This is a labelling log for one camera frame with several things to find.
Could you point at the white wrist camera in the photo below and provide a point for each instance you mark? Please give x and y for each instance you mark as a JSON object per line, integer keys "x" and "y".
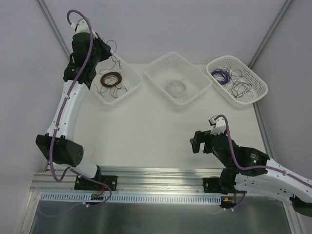
{"x": 80, "y": 27}
{"x": 218, "y": 125}

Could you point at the left aluminium frame post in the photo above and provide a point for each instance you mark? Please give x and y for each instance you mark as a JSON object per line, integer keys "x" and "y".
{"x": 54, "y": 28}

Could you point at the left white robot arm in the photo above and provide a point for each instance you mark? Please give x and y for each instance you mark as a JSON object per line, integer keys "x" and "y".
{"x": 57, "y": 144}

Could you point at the slotted white cable duct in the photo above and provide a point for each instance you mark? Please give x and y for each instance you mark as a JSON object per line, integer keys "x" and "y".
{"x": 132, "y": 198}

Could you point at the left white perforated basket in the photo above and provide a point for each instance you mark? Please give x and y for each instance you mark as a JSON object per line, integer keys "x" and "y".
{"x": 115, "y": 81}

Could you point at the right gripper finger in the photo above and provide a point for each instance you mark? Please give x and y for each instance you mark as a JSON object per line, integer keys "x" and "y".
{"x": 195, "y": 143}
{"x": 202, "y": 136}

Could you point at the middle white perforated basket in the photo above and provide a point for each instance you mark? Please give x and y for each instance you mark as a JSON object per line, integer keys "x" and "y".
{"x": 177, "y": 80}

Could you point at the white perforated basket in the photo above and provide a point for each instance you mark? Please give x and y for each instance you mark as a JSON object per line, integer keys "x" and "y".
{"x": 235, "y": 81}
{"x": 115, "y": 81}
{"x": 177, "y": 80}

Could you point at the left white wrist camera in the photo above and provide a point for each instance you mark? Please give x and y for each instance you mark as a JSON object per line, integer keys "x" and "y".
{"x": 80, "y": 27}

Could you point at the right aluminium frame post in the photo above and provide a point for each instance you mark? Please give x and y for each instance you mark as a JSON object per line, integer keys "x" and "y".
{"x": 271, "y": 30}

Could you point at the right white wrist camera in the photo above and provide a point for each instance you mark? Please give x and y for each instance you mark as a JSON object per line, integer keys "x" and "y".
{"x": 218, "y": 125}

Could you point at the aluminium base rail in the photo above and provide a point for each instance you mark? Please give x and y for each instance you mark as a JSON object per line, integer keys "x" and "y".
{"x": 131, "y": 180}

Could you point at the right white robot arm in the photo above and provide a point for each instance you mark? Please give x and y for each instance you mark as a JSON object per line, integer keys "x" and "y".
{"x": 248, "y": 170}

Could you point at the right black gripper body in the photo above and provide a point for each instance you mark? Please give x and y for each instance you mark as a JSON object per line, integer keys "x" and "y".
{"x": 205, "y": 142}

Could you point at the right white perforated basket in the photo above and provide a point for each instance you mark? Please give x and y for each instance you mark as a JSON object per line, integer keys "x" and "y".
{"x": 235, "y": 81}

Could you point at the aluminium frame post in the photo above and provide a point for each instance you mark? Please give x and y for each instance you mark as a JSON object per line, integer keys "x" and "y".
{"x": 271, "y": 30}
{"x": 54, "y": 28}

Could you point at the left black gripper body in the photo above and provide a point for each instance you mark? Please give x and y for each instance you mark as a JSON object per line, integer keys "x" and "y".
{"x": 104, "y": 48}

